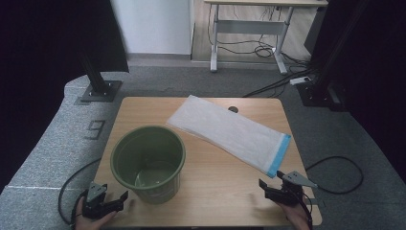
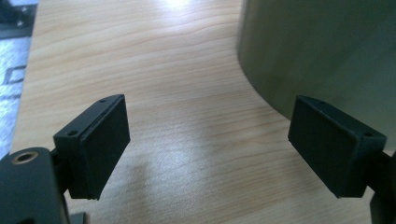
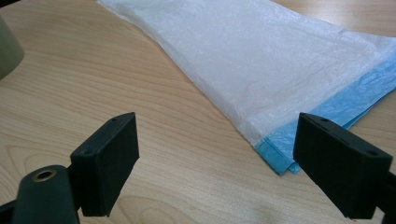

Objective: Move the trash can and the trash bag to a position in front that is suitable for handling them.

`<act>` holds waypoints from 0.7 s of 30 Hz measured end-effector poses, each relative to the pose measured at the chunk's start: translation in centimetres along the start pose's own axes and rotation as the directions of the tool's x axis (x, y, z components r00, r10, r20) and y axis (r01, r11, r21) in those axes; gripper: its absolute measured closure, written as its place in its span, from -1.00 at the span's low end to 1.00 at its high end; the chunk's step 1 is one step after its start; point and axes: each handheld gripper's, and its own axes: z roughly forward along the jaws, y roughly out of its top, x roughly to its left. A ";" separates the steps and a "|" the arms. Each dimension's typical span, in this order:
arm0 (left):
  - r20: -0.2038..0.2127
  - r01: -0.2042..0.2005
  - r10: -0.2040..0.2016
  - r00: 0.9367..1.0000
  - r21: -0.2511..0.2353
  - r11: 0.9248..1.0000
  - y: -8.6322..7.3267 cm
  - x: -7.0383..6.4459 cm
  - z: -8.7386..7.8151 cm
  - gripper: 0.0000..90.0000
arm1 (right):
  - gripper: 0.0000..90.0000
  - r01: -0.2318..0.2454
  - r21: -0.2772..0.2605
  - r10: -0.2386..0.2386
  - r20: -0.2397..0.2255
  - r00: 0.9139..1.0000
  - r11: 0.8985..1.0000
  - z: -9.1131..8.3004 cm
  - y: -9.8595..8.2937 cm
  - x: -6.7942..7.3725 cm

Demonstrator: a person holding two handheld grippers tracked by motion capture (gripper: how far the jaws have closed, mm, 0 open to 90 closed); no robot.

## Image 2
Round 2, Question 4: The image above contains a green round trash bin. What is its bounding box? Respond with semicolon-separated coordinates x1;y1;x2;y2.
236;0;396;157

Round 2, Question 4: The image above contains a black metal stand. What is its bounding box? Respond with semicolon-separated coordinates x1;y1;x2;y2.
0;0;39;40

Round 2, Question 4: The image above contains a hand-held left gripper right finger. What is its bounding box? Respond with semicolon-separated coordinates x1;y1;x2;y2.
287;94;388;199

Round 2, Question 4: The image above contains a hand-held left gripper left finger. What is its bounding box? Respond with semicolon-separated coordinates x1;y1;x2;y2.
50;93;132;201

